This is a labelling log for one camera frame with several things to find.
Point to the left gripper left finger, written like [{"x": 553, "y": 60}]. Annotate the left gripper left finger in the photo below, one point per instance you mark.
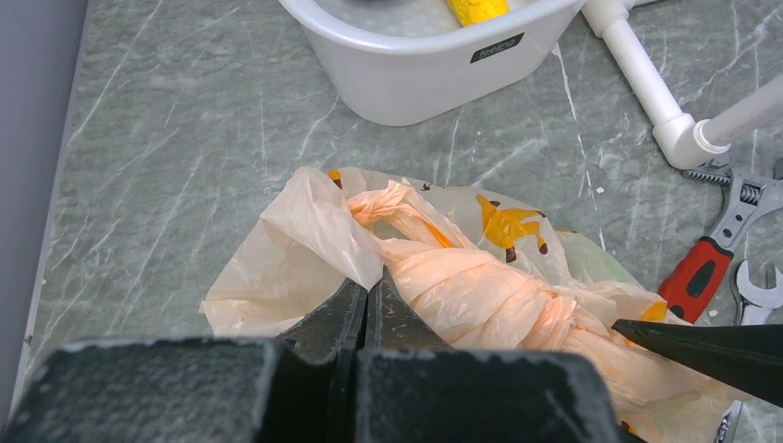
[{"x": 330, "y": 335}]

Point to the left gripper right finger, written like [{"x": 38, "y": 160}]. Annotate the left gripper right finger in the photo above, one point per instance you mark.
[{"x": 393, "y": 324}]

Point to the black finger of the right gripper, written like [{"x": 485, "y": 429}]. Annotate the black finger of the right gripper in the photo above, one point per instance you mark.
[{"x": 747, "y": 358}]

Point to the translucent orange plastic bag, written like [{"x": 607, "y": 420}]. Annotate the translucent orange plastic bag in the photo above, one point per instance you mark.
[{"x": 481, "y": 269}]

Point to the yellow fake corn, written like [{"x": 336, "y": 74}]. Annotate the yellow fake corn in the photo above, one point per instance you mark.
[{"x": 471, "y": 12}]

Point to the white plastic basket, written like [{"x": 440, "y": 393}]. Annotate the white plastic basket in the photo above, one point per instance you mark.
[{"x": 399, "y": 63}]

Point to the red-handled adjustable wrench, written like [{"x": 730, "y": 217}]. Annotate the red-handled adjustable wrench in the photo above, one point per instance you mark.
[{"x": 747, "y": 197}]

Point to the white PVC pipe frame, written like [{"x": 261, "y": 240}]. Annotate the white PVC pipe frame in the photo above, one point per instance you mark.
[{"x": 684, "y": 142}]

